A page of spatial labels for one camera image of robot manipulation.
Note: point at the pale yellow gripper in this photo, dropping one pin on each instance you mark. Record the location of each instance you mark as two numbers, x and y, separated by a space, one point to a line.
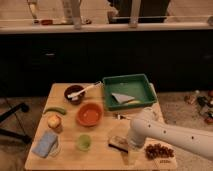
133 154

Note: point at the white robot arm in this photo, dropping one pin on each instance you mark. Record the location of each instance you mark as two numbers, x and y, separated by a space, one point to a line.
145 125

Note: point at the orange red bowl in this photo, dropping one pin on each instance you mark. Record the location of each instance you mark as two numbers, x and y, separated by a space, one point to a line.
89 114

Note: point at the dark brown bowl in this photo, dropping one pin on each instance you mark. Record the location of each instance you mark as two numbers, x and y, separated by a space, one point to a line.
73 90

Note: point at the bunch of red grapes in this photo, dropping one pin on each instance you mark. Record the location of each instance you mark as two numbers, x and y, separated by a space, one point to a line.
158 151

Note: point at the silver fork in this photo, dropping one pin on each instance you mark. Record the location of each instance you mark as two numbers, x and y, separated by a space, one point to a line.
120 117

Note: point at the green plastic cup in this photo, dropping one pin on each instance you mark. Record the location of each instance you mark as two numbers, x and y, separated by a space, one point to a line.
84 142

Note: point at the grey cloth in tray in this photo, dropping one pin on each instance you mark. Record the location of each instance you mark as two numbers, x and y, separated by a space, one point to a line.
122 98

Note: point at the wooden table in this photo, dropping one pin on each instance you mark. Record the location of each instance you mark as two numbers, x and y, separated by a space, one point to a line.
100 156

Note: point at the green plastic tray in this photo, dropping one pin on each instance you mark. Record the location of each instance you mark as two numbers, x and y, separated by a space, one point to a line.
135 85

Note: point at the yellow apple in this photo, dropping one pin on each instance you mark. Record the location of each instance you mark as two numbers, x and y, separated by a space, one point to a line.
54 121

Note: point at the blue sponge cloth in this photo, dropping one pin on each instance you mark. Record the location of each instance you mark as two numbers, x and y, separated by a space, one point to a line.
47 144

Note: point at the black chair base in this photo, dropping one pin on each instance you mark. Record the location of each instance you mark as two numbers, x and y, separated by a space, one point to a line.
10 125

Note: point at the small red dish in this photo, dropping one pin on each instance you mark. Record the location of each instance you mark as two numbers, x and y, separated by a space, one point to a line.
46 22

